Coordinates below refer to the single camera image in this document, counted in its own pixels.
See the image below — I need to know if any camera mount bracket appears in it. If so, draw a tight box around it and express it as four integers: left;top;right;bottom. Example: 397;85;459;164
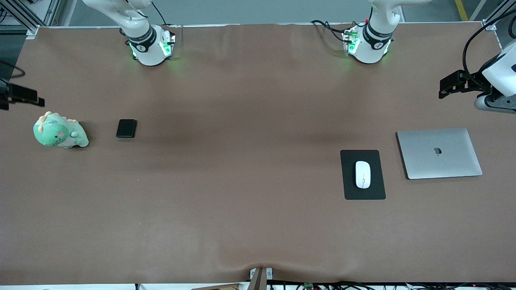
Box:
249;267;274;290

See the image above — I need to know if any black left base cable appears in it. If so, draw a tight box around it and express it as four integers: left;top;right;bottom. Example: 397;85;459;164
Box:
310;19;350;43

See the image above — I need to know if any black mouse pad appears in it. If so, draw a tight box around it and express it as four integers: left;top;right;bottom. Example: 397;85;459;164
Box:
340;149;387;201

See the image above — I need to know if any brown table cover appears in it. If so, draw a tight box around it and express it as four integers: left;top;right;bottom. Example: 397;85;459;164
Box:
0;22;516;285

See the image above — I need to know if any aluminium frame post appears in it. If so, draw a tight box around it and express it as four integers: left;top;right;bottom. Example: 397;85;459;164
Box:
482;0;516;31
0;0;61;41

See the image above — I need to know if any silver laptop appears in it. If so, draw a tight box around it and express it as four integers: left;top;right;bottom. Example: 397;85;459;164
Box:
396;128;483;180

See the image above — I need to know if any white computer mouse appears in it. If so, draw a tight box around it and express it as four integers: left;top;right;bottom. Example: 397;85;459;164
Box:
355;161;372;189

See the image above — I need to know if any black phone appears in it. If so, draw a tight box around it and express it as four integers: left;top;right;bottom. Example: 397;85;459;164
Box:
116;119;137;139

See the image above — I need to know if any green dinosaur plush toy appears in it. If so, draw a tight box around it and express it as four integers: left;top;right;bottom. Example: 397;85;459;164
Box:
33;111;89;149

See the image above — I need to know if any black right base cable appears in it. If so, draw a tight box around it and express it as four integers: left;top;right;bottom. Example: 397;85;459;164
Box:
151;0;170;26

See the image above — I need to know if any black base cable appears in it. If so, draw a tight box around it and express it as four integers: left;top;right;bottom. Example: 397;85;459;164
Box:
151;0;170;26
310;19;350;43

